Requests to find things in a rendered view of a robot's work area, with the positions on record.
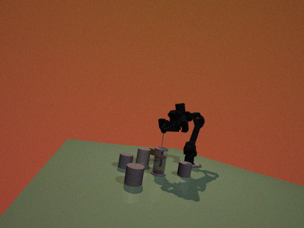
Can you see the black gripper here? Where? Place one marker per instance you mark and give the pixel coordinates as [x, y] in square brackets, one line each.
[174, 125]

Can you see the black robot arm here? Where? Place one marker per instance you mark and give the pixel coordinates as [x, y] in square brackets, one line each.
[189, 148]

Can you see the glass coffee press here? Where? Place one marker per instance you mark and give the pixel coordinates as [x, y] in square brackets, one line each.
[160, 157]

